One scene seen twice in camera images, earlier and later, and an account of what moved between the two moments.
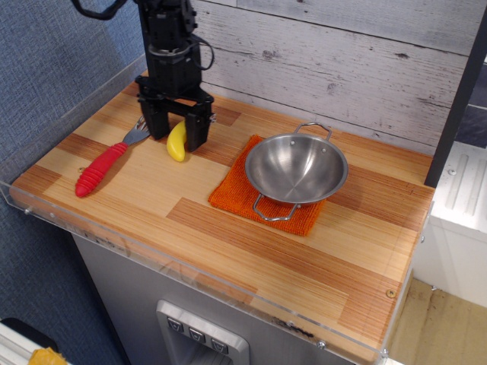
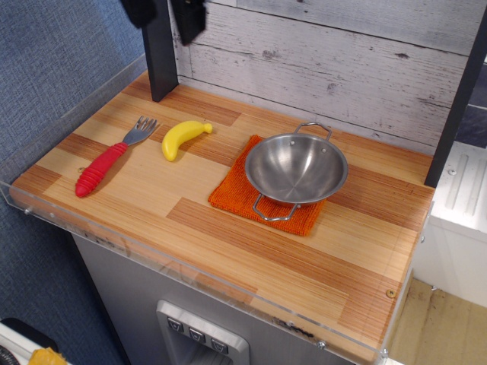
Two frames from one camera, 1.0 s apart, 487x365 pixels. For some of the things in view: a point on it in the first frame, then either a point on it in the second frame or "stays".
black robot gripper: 174,81 to 191,17
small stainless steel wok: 291,169 stays
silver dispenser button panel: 189,340 stays
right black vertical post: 475,63 stays
